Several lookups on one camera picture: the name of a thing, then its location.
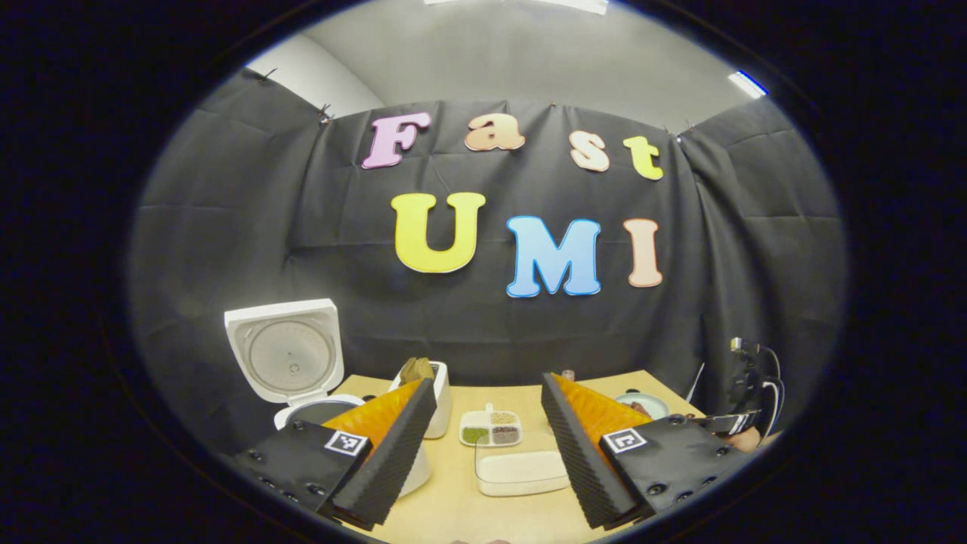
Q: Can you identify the white rice cooker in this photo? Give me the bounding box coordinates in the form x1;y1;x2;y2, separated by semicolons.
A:
224;298;432;498

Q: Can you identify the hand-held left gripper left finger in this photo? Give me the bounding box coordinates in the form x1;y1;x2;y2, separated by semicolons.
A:
219;376;439;532

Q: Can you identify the clear box of rice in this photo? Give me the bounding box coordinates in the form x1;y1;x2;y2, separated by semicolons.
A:
474;444;572;498

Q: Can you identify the long ceiling light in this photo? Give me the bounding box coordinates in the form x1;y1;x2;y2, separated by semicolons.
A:
423;0;610;15

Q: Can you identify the black backdrop cloth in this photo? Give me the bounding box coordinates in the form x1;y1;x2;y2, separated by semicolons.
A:
127;66;847;454

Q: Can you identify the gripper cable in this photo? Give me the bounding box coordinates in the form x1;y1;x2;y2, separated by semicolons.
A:
758;346;787;440

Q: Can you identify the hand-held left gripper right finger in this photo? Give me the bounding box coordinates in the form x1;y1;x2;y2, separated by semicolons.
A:
540;372;755;530

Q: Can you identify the white divided grain dish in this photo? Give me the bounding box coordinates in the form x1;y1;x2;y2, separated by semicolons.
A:
459;403;524;449

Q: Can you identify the small ceiling light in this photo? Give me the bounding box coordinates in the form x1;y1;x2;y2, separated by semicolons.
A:
728;70;769;100

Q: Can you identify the pale green plate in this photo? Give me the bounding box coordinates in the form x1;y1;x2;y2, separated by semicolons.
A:
615;388;670;421

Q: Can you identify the white toaster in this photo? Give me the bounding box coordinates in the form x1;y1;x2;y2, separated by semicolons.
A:
388;360;453;440

